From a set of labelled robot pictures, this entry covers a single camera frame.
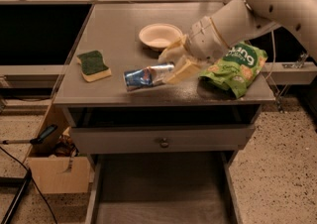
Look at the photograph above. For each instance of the cardboard box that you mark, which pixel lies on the cardboard box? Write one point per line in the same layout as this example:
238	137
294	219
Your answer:
53	174

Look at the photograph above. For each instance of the grey drawer cabinet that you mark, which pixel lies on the grey drawer cabinet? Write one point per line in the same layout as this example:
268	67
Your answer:
113	30

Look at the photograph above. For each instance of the round metal drawer knob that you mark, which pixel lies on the round metal drawer knob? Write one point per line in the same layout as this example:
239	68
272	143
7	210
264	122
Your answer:
164	143

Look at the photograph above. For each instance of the grey middle drawer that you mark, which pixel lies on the grey middle drawer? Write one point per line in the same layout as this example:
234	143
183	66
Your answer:
164	188

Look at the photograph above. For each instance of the white paper bowl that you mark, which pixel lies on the white paper bowl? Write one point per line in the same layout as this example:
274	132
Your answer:
159	36

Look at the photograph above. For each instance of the green chip bag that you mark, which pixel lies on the green chip bag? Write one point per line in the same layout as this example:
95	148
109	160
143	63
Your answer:
236	70

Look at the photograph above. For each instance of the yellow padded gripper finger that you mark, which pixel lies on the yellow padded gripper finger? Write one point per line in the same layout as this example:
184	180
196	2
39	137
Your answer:
175	52
184	68

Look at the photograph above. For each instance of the snack packets in box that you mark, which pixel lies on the snack packets in box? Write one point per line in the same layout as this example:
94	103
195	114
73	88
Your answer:
65	146

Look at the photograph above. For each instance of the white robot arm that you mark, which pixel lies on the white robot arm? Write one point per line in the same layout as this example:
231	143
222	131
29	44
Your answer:
241	20

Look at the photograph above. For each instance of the grey top drawer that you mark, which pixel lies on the grey top drawer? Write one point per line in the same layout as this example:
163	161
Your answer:
146	140

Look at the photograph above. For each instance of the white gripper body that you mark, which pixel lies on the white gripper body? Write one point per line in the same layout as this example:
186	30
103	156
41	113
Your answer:
205	39

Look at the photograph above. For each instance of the grey drawer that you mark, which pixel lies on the grey drawer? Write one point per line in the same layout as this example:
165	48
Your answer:
164	188
146	140

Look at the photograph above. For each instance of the blue silver redbull can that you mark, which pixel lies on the blue silver redbull can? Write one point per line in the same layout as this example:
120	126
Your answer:
149	76

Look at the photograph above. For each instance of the green yellow sponge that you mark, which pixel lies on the green yellow sponge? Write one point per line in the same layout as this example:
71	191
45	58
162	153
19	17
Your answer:
93	66

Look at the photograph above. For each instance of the black handled tool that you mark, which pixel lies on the black handled tool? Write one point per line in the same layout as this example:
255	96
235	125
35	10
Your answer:
35	141

